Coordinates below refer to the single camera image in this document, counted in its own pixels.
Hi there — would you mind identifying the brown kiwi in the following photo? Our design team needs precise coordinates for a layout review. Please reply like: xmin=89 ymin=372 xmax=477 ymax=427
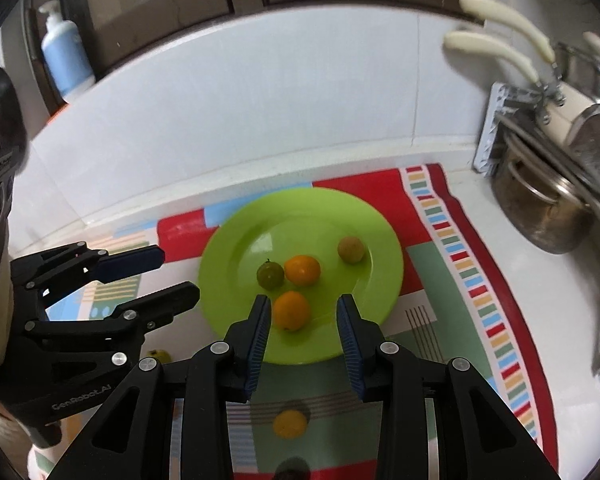
xmin=272 ymin=410 xmax=309 ymax=440
xmin=337 ymin=236 xmax=366 ymax=264

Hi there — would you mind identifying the small orange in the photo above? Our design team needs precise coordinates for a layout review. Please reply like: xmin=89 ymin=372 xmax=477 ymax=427
xmin=272 ymin=290 xmax=311 ymax=332
xmin=284 ymin=255 xmax=322 ymax=287

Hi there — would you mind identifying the stainless steel stockpot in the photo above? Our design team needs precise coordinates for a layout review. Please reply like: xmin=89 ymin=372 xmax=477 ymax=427
xmin=492 ymin=130 xmax=594 ymax=255

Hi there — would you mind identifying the cream saucepan with lid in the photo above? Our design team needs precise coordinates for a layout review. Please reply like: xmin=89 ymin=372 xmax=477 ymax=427
xmin=460 ymin=0 xmax=600 ymax=105

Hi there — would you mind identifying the green plate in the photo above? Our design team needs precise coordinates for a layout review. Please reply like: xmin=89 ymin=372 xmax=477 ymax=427
xmin=198 ymin=188 xmax=404 ymax=365

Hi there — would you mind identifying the colourful patchwork placemat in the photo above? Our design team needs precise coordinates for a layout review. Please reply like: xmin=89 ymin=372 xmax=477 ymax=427
xmin=26 ymin=162 xmax=560 ymax=480

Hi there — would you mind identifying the cream handled pan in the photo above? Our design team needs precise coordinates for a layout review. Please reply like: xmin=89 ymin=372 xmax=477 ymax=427
xmin=443 ymin=30 xmax=594 ymax=148

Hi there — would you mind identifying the blue soap dispenser bottle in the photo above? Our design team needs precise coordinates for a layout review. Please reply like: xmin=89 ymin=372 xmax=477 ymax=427
xmin=38 ymin=0 xmax=95 ymax=104

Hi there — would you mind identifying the white metal dish rack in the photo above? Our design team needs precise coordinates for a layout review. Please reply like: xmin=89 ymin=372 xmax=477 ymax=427
xmin=472 ymin=81 xmax=600 ymax=376

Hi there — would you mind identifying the brown kiwi front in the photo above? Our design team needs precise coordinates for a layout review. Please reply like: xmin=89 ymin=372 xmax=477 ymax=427
xmin=272 ymin=410 xmax=309 ymax=440

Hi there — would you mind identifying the green tangerine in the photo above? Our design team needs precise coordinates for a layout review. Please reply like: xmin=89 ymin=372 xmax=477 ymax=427
xmin=146 ymin=349 xmax=172 ymax=364
xmin=257 ymin=260 xmax=285 ymax=290

